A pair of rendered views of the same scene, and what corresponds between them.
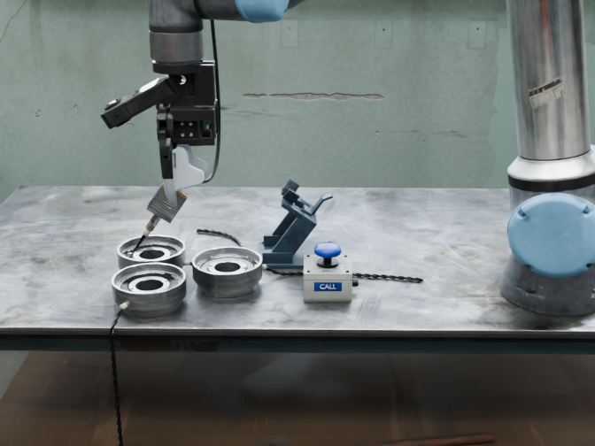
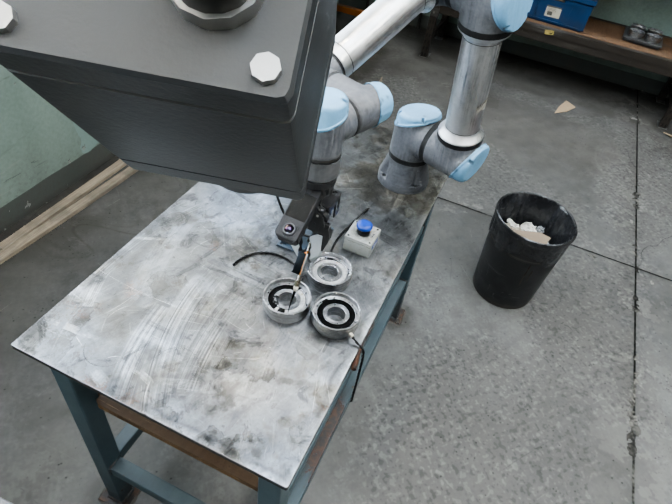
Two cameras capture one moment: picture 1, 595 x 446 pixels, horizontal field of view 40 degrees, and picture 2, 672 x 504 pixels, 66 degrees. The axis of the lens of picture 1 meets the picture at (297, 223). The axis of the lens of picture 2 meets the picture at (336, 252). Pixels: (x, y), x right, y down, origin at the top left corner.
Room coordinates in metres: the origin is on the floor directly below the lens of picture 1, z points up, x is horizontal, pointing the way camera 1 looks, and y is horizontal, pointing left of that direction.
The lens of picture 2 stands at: (0.88, 0.90, 1.69)
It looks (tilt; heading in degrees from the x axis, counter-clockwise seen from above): 44 degrees down; 287
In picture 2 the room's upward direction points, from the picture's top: 10 degrees clockwise
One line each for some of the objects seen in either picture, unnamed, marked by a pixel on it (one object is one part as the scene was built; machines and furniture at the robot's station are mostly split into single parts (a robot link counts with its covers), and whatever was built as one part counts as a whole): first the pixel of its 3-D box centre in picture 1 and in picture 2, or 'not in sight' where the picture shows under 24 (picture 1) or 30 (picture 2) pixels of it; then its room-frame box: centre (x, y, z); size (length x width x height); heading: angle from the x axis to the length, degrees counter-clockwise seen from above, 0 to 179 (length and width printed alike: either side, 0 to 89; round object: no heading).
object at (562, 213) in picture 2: not in sight; (518, 254); (0.64, -0.98, 0.21); 0.34 x 0.34 x 0.43
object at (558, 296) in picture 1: (555, 262); (406, 165); (1.11, -0.38, 0.85); 0.15 x 0.15 x 0.10
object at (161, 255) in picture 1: (151, 259); (287, 301); (1.18, 0.23, 0.82); 0.10 x 0.10 x 0.04
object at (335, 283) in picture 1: (330, 276); (362, 237); (1.11, -0.05, 0.82); 0.08 x 0.07 x 0.05; 90
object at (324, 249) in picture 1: (327, 260); (363, 230); (1.11, -0.04, 0.85); 0.04 x 0.04 x 0.05
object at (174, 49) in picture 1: (177, 46); (317, 163); (1.17, 0.17, 1.15); 0.08 x 0.08 x 0.05
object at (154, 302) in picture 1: (150, 290); (335, 316); (1.07, 0.21, 0.82); 0.10 x 0.10 x 0.04
